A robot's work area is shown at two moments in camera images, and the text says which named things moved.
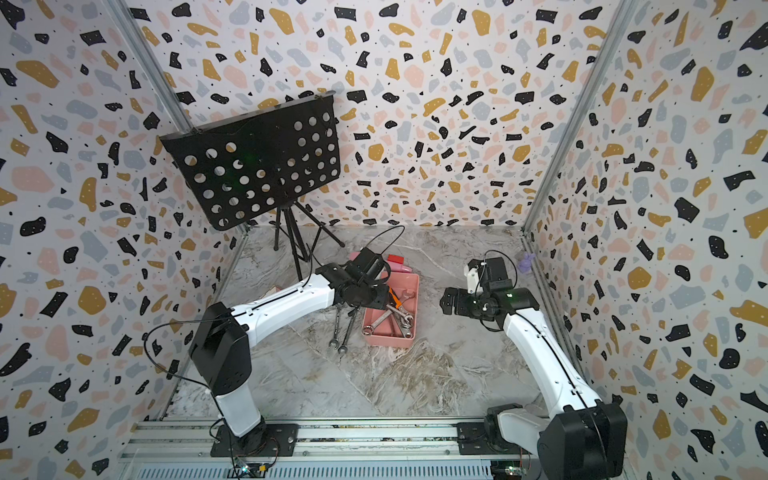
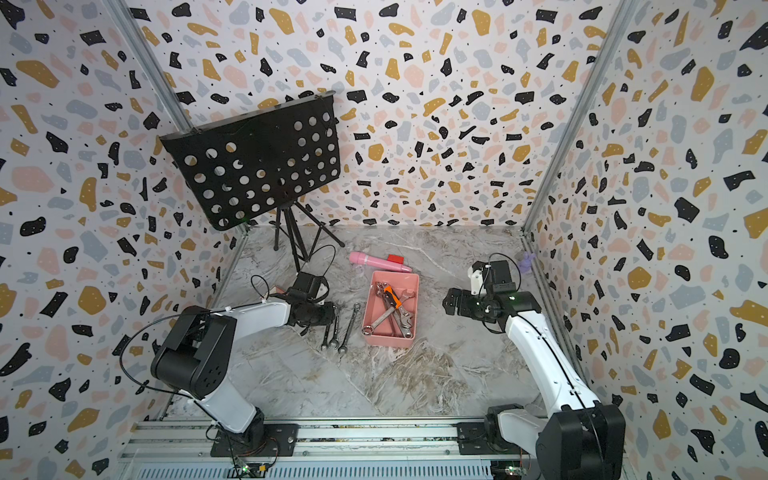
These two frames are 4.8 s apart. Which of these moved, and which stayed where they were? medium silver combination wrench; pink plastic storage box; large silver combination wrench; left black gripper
Moved: left black gripper
Stayed: medium silver combination wrench; pink plastic storage box; large silver combination wrench
